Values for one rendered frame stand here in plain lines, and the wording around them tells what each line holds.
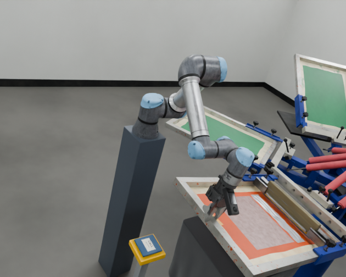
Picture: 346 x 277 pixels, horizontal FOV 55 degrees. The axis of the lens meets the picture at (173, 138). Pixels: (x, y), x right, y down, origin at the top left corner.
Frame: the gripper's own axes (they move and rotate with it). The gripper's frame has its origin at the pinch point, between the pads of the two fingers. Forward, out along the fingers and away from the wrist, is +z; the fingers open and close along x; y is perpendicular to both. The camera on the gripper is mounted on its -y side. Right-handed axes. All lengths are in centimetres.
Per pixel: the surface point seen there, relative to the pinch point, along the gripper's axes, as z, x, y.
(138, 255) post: 27.7, 21.6, 8.8
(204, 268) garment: 30.0, -11.4, -3.0
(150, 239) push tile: 24.5, 13.9, 13.9
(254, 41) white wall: -52, -392, 380
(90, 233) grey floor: 118, -17, 104
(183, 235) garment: 28.7, -11.4, 17.2
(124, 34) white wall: 10, -132, 380
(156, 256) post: 26.2, 14.0, 5.7
